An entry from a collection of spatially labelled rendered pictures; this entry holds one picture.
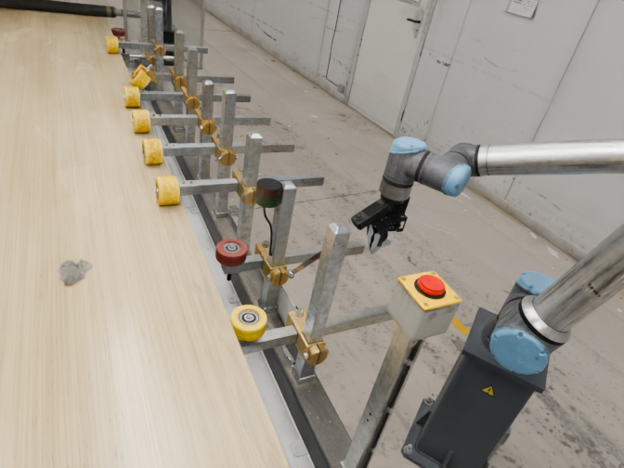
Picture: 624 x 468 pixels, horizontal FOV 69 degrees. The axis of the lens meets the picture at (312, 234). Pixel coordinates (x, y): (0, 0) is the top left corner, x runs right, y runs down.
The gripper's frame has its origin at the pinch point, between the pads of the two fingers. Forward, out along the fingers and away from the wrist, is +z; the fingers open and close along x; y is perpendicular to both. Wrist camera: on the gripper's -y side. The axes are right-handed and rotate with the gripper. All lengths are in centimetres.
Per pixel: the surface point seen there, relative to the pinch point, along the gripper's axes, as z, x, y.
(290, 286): 83, 74, 16
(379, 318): 0.2, -26.7, -13.2
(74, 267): -9, -2, -82
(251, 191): -14.1, 16.5, -35.2
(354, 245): -3.4, -0.9, -7.3
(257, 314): -8, -25, -47
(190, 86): -18, 94, -35
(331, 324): -0.7, -26.2, -27.2
